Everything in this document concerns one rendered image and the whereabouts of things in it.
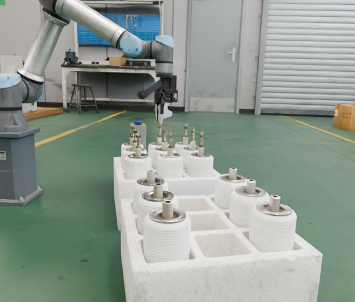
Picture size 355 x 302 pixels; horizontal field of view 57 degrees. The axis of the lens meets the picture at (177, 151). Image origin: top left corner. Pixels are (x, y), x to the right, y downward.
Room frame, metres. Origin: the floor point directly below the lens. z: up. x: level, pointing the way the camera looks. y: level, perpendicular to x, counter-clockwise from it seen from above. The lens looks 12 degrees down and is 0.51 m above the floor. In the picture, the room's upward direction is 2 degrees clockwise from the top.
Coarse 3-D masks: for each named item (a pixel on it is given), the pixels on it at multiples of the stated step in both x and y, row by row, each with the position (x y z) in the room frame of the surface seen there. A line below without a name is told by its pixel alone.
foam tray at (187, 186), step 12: (120, 168) 1.25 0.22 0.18; (120, 180) 1.09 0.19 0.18; (132, 180) 1.09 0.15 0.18; (168, 180) 1.11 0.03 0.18; (180, 180) 1.12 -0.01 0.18; (192, 180) 1.13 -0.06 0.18; (204, 180) 1.14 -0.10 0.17; (120, 192) 1.07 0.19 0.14; (132, 192) 1.08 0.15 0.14; (180, 192) 1.12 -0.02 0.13; (192, 192) 1.13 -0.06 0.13; (204, 192) 1.14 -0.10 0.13; (120, 204) 1.07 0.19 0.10; (120, 216) 1.07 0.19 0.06; (120, 228) 1.07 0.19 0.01
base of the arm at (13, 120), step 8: (0, 112) 1.31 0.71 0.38; (8, 112) 1.32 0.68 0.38; (16, 112) 1.34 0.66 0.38; (0, 120) 1.30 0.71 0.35; (8, 120) 1.31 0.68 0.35; (16, 120) 1.33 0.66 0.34; (24, 120) 1.37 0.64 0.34; (0, 128) 1.29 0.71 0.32; (8, 128) 1.30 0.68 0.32; (16, 128) 1.32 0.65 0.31; (24, 128) 1.35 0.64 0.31
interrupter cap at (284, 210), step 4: (260, 204) 0.70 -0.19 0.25; (264, 204) 0.70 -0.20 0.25; (268, 204) 0.70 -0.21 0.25; (280, 204) 0.70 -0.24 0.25; (256, 208) 0.68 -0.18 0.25; (260, 208) 0.68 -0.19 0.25; (264, 208) 0.68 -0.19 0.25; (268, 208) 0.68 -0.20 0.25; (280, 208) 0.68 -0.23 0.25; (284, 208) 0.68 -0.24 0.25; (288, 208) 0.68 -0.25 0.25; (264, 212) 0.65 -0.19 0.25; (268, 212) 0.65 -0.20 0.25; (272, 212) 0.65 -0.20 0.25; (276, 212) 0.66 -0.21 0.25; (280, 212) 0.65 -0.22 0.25; (284, 212) 0.65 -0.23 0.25; (288, 212) 0.66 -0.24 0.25
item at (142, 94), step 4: (160, 80) 1.40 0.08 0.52; (152, 84) 1.40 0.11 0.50; (156, 84) 1.39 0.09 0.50; (160, 84) 1.40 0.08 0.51; (148, 88) 1.37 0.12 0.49; (152, 88) 1.38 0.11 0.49; (156, 88) 1.39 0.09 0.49; (140, 92) 1.37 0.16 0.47; (144, 92) 1.37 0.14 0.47; (148, 92) 1.37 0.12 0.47; (140, 96) 1.37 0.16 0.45; (144, 96) 1.37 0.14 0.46
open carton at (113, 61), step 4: (124, 56) 5.81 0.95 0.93; (108, 60) 5.95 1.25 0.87; (112, 60) 5.78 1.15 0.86; (116, 60) 5.75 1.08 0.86; (120, 60) 5.73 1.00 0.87; (124, 60) 5.85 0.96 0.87; (112, 64) 5.78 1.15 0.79; (116, 64) 5.75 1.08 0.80; (120, 64) 5.73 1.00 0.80; (124, 64) 5.85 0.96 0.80
